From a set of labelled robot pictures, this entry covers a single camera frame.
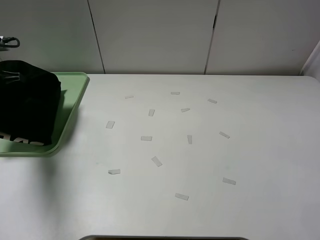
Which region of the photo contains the white tape marker near right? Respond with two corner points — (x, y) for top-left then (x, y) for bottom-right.
(222, 177), (236, 185)

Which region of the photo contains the light green plastic tray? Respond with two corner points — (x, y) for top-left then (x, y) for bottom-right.
(0, 72), (90, 158)

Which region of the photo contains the white tape marker near left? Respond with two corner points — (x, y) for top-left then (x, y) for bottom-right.
(108, 169), (121, 175)

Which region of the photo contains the white tape marker near centre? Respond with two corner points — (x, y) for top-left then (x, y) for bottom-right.
(175, 193), (189, 201)

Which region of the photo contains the black short sleeve t-shirt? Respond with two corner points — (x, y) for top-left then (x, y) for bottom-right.
(0, 60), (61, 146)

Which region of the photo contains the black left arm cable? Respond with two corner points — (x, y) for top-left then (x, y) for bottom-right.
(0, 36), (21, 49)

